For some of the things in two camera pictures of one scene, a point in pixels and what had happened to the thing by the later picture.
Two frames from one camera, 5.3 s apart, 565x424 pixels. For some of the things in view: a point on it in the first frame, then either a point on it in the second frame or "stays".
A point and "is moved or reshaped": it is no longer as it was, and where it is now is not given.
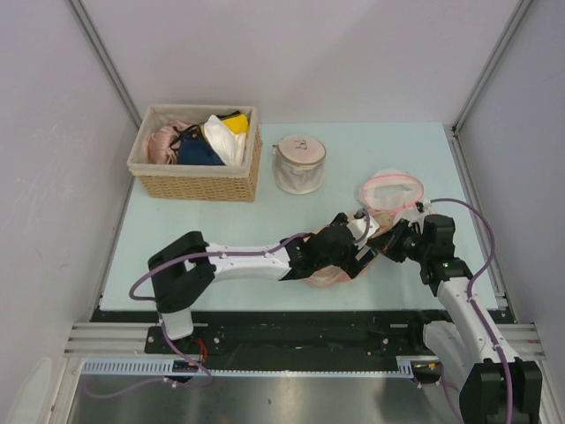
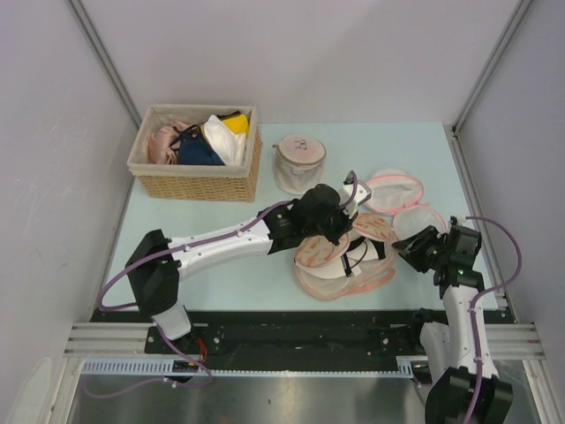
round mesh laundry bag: (299, 163) stays
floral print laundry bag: (330, 276) is moved or reshaped
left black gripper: (350, 264) → (345, 224)
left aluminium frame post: (93, 34) stays
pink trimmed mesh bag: (392, 190) stays
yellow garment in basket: (238, 124) stays
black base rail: (298, 336) stays
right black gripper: (388, 244) → (412, 246)
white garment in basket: (230, 147) stays
